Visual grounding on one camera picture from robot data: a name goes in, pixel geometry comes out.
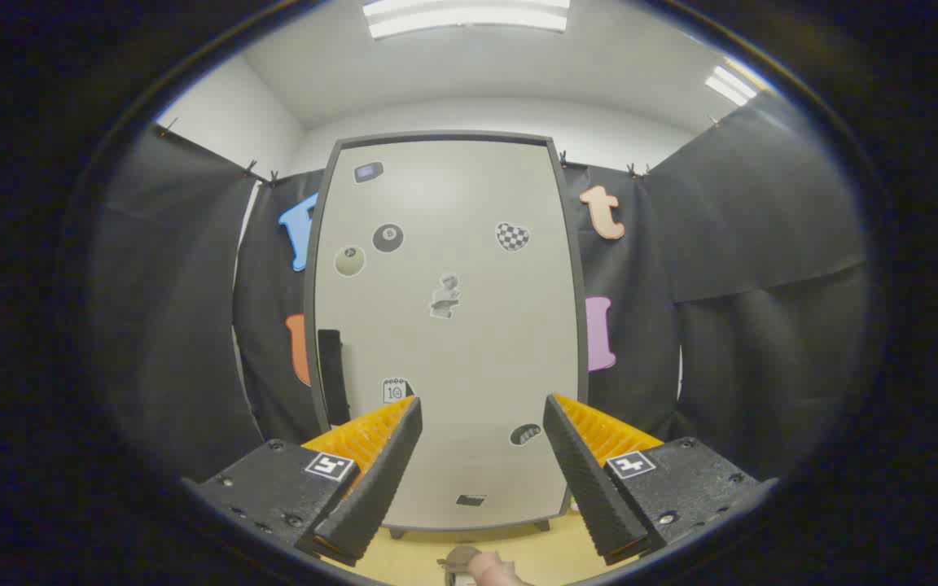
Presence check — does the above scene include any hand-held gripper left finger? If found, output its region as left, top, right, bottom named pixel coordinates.
left=184, top=396, right=423, bottom=568

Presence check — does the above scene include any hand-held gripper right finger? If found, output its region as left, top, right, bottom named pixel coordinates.
left=542, top=394, right=779, bottom=566

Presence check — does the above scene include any grey shoe cabinet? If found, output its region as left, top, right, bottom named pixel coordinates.
left=304, top=130, right=590, bottom=540

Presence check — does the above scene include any long ceiling light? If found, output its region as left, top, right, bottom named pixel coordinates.
left=363, top=0, right=572, bottom=40

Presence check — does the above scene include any black backdrop cloth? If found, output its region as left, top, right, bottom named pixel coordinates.
left=90, top=90, right=873, bottom=489

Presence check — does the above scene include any white shoe cabinet door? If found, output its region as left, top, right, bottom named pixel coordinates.
left=314, top=140, right=580, bottom=530

